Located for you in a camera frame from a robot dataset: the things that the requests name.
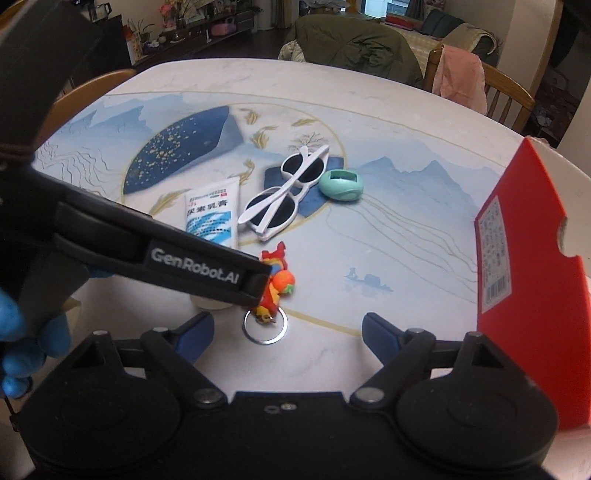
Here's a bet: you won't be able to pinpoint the pink cloth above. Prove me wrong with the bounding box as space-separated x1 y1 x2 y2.
438 44 489 117

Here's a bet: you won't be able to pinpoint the red cardboard box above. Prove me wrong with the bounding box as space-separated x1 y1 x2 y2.
474 136 591 433

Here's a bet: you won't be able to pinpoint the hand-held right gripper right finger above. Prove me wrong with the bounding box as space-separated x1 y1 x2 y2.
348 312 507 410

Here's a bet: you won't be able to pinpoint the beige blanket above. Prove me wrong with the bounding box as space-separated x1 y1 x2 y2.
444 22 498 58

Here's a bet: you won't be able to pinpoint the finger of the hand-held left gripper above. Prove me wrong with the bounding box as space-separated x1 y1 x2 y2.
52 202 274 310

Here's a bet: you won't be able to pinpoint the white cream tube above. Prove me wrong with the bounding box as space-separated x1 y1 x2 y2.
184 176 242 311

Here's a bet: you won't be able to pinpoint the wooden chair with round back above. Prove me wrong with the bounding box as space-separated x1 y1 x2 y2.
36 68 139 155

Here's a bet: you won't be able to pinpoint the dark green sofa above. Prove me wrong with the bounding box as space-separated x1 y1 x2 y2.
418 9 502 68

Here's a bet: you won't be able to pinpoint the olive green jacket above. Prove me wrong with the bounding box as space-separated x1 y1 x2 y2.
278 14 426 89

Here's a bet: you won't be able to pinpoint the teal egg-shaped holder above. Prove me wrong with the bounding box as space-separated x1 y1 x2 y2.
319 169 366 204

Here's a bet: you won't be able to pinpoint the dark low cabinet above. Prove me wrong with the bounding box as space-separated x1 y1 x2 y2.
124 7 259 68

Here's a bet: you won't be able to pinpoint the red orange figure keychain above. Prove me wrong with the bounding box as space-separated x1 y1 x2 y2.
243 241 297 346

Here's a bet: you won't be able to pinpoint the person's left hand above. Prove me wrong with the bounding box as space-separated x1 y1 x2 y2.
0 277 72 401

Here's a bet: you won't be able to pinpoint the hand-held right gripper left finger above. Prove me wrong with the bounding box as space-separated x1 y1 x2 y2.
68 311 229 410

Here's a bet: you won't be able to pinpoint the white sunglasses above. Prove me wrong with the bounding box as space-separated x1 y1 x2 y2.
237 143 331 243

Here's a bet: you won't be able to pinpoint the wooden chair with slatted back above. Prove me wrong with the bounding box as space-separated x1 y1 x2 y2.
424 44 537 136

